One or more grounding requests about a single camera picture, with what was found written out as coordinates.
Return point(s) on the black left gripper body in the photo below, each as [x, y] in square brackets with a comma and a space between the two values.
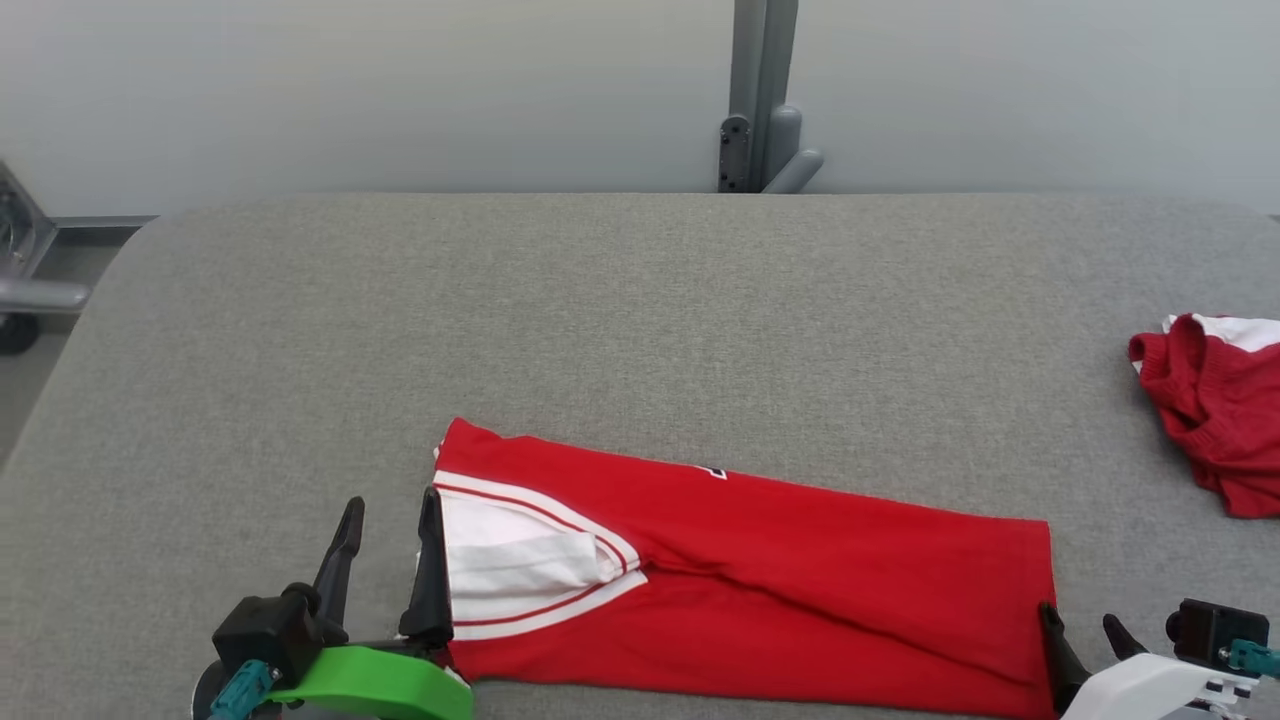
[390, 645]

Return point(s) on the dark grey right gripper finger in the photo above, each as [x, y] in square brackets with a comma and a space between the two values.
[1125, 643]
[1062, 665]

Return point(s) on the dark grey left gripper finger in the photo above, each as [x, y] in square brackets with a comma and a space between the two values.
[340, 570]
[430, 580]

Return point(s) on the red shorts white stripe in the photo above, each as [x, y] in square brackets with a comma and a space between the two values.
[1215, 420]

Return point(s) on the red jersey white trim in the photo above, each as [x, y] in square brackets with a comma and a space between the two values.
[800, 580]

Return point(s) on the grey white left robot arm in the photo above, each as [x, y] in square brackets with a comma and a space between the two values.
[200, 695]

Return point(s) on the green camera mount cover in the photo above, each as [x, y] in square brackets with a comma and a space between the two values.
[380, 690]

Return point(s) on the white camera mount cover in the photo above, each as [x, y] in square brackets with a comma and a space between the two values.
[1140, 690]

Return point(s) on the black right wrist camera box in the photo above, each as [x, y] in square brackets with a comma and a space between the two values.
[1205, 630]

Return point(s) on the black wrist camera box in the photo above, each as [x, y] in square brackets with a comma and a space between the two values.
[1205, 630]
[265, 630]

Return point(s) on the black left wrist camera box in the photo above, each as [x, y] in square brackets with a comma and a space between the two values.
[265, 630]

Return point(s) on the grey wall skirting strip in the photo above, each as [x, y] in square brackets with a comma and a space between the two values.
[105, 230]

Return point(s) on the grey metal cart frame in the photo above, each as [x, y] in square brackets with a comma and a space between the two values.
[20, 260]

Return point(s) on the grey metal post with hook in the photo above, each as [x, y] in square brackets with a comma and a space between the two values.
[760, 90]

